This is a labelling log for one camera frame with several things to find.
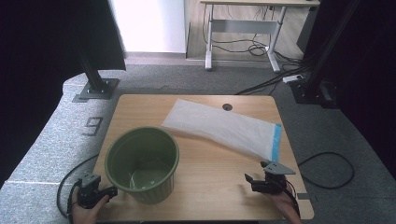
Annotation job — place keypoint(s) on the white blue-banded garbage bag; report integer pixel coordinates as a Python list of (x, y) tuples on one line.
[(218, 126)]

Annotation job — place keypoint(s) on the white power strip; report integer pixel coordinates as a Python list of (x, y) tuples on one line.
[(292, 78)]

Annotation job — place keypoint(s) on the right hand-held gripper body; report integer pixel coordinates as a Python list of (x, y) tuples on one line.
[(274, 182)]

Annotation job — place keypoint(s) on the green plastic bin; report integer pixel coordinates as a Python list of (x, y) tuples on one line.
[(141, 155)]

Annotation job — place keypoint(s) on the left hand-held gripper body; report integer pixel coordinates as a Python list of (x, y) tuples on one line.
[(88, 193)]

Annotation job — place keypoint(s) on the white wall panel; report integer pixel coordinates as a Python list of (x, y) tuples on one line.
[(149, 25)]

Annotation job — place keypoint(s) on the black metal stand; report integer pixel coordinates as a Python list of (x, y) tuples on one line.
[(314, 90), (97, 84)]

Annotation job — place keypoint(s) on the person's left hand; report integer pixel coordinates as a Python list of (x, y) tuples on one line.
[(85, 215)]

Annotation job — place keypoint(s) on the black curtain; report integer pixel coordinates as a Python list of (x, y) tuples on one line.
[(367, 62), (37, 62)]

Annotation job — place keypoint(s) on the person's right hand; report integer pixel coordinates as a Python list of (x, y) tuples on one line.
[(283, 202)]

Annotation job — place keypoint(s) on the white desk frame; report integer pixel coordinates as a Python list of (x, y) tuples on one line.
[(243, 26)]

